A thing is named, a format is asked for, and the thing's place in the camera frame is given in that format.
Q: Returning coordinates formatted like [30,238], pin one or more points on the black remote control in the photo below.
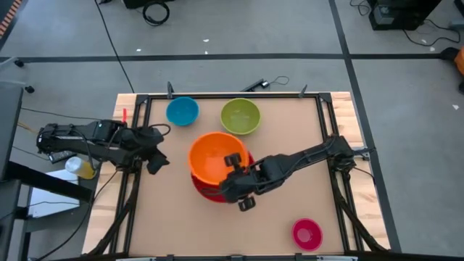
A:
[62,156]

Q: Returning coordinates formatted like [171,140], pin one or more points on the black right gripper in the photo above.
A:
[246,183]

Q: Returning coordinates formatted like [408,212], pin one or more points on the large red bowl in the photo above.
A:
[202,190]

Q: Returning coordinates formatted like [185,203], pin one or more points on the red marker pen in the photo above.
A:
[124,115]

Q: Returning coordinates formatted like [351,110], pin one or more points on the grey wheeled chair base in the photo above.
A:
[11,61]

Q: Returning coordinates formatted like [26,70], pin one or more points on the black bar device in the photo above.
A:
[254,85]

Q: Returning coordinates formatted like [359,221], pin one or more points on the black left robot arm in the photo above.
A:
[90,143]

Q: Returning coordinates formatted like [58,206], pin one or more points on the black aluminium table frame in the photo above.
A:
[232,96]

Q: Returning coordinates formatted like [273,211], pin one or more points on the large orange bowl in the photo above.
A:
[208,156]

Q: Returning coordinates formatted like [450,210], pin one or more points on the black equipment box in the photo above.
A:
[402,14]

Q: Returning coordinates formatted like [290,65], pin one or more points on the orange and black object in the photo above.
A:
[460,59]

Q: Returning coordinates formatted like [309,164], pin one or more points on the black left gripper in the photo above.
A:
[145,139]

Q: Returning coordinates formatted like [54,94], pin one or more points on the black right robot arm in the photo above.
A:
[308,154]

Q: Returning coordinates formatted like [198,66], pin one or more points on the black equipment case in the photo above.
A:
[134,3]

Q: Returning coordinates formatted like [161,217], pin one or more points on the yellow plastic bottle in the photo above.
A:
[79,167]

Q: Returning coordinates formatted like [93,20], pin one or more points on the small pink bowl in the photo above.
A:
[307,235]

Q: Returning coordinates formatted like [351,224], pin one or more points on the dark desk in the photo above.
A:
[9,130]

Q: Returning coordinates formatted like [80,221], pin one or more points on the black frame post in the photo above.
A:
[303,91]
[169,90]

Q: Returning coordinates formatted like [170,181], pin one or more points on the blue bowl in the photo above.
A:
[182,110]

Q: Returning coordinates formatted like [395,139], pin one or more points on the green bowl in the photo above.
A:
[240,116]

